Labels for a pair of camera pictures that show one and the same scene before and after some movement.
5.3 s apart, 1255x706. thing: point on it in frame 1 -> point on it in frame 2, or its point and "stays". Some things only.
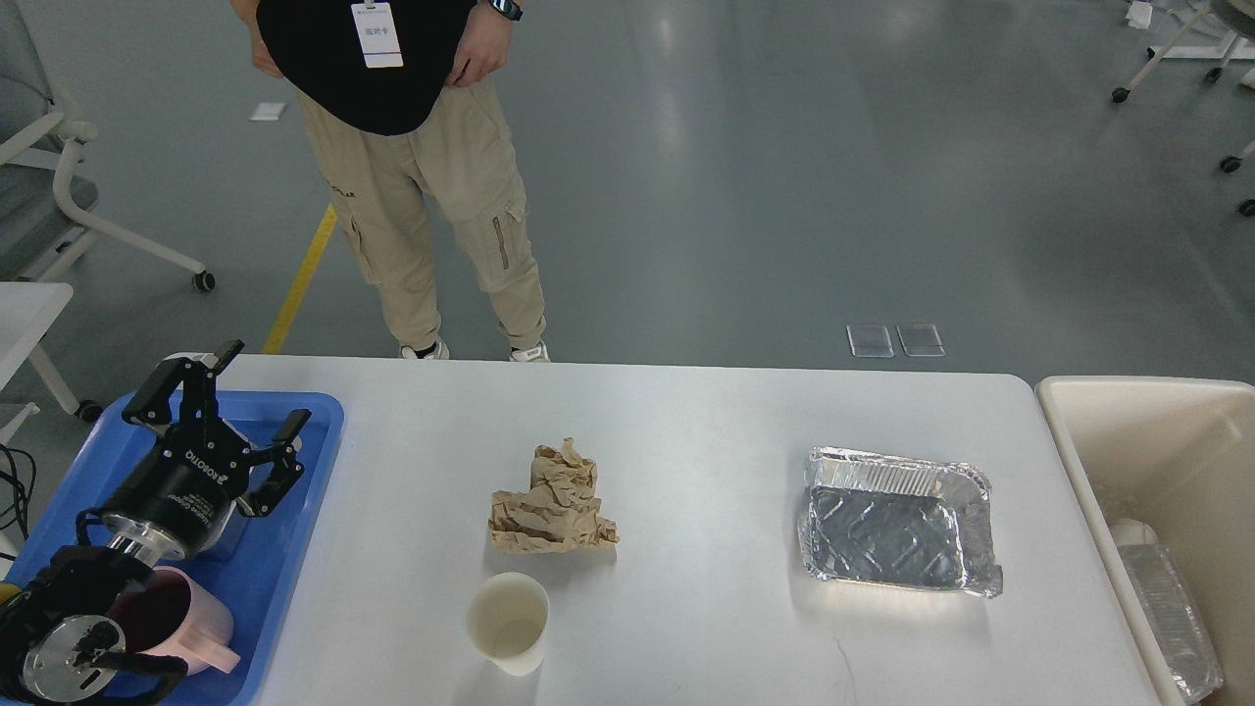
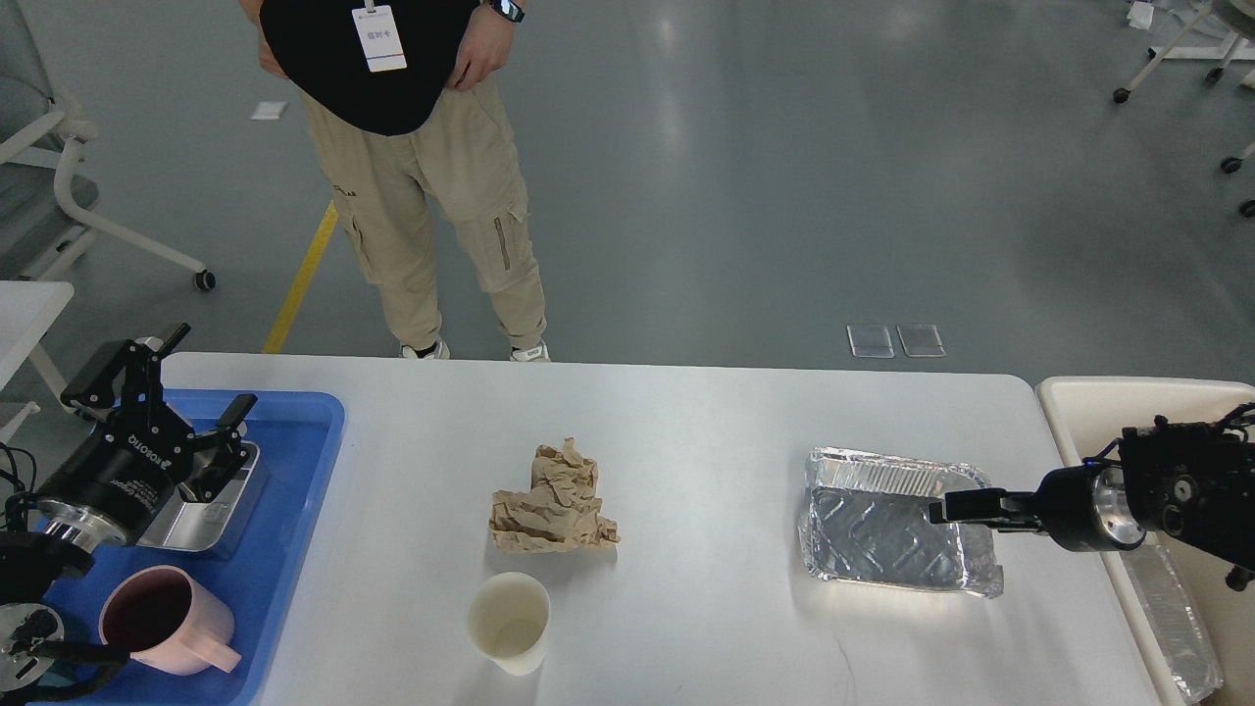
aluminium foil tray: [891, 519] stays
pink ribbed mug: [166, 614] stays
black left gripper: [179, 503] -> [121, 476]
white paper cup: [507, 618] stays
